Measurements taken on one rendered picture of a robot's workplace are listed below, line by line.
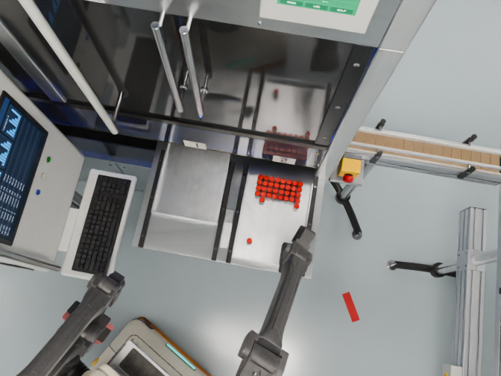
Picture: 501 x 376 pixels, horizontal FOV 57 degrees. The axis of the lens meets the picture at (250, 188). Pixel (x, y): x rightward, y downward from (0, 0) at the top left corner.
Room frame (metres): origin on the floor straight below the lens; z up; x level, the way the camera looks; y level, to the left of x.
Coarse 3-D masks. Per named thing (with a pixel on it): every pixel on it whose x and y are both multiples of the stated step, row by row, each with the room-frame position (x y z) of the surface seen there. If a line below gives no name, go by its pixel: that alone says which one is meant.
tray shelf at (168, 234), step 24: (240, 168) 0.59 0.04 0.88; (264, 168) 0.59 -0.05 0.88; (288, 168) 0.60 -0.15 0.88; (312, 168) 0.61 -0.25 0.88; (144, 216) 0.37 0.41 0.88; (168, 216) 0.37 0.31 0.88; (168, 240) 0.28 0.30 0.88; (192, 240) 0.29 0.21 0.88; (312, 240) 0.31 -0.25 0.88; (240, 264) 0.20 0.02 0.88; (264, 264) 0.21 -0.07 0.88; (312, 264) 0.22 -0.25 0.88
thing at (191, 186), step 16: (176, 144) 0.68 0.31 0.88; (176, 160) 0.61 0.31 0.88; (192, 160) 0.61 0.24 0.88; (208, 160) 0.61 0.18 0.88; (224, 160) 0.62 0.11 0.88; (160, 176) 0.53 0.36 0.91; (176, 176) 0.54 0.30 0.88; (192, 176) 0.54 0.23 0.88; (208, 176) 0.55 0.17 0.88; (224, 176) 0.55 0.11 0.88; (160, 192) 0.47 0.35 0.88; (176, 192) 0.47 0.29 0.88; (192, 192) 0.48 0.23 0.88; (208, 192) 0.48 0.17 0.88; (160, 208) 0.40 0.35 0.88; (176, 208) 0.41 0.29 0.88; (192, 208) 0.41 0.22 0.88; (208, 208) 0.41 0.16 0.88
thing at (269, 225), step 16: (256, 176) 0.56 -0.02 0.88; (304, 192) 0.50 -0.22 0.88; (256, 208) 0.43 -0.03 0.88; (272, 208) 0.43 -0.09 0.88; (288, 208) 0.43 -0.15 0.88; (304, 208) 0.44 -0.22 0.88; (240, 224) 0.36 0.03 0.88; (256, 224) 0.36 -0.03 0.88; (272, 224) 0.37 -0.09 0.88; (288, 224) 0.37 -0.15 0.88; (304, 224) 0.37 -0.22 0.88; (240, 240) 0.29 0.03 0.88; (256, 240) 0.30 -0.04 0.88; (272, 240) 0.30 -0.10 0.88; (288, 240) 0.30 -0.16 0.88; (240, 256) 0.23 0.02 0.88; (256, 256) 0.24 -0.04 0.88; (272, 256) 0.24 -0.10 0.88
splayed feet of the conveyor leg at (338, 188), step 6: (336, 186) 0.76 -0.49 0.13; (336, 198) 0.69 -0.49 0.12; (348, 198) 0.69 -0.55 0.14; (348, 204) 0.65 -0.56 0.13; (348, 210) 0.62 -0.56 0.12; (348, 216) 0.59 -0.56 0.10; (354, 216) 0.59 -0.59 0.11; (354, 222) 0.56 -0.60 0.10; (354, 228) 0.53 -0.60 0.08; (360, 228) 0.53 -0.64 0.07; (354, 234) 0.51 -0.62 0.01; (360, 234) 0.51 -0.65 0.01
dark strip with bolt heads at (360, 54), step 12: (360, 48) 0.58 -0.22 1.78; (372, 48) 0.57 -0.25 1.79; (348, 60) 0.58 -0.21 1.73; (360, 60) 0.57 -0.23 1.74; (348, 72) 0.58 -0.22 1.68; (360, 72) 0.57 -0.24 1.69; (348, 84) 0.57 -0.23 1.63; (336, 96) 0.58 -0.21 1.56; (348, 96) 0.57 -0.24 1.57; (336, 108) 0.57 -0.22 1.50; (324, 120) 0.58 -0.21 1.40; (336, 120) 0.57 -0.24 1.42; (324, 132) 0.58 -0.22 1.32; (324, 144) 0.57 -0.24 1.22
